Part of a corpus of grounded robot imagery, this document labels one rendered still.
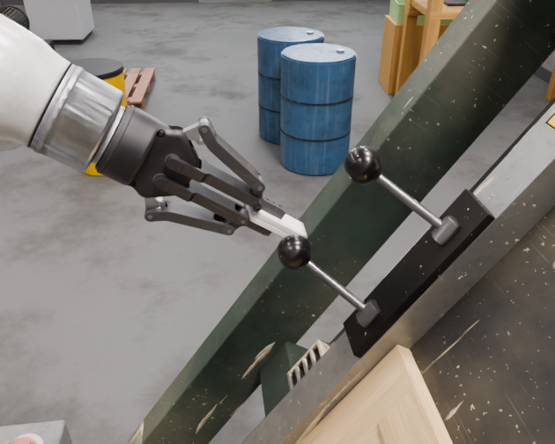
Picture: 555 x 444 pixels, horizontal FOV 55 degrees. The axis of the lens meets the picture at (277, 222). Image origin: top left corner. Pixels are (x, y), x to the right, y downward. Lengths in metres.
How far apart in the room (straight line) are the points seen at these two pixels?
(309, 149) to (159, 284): 1.52
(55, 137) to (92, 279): 2.50
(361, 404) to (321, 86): 3.12
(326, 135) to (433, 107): 3.02
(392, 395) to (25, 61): 0.46
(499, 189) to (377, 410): 0.25
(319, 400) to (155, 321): 2.08
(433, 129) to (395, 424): 0.38
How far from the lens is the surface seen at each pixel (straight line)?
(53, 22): 7.91
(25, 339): 2.76
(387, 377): 0.58
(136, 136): 0.52
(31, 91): 0.51
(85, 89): 0.52
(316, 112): 3.66
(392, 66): 5.55
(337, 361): 0.61
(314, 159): 3.79
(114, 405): 2.35
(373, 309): 0.56
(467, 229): 0.52
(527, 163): 0.53
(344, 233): 0.77
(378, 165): 0.52
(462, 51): 0.71
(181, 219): 0.58
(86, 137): 0.51
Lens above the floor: 1.76
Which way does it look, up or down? 32 degrees down
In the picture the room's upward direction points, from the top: straight up
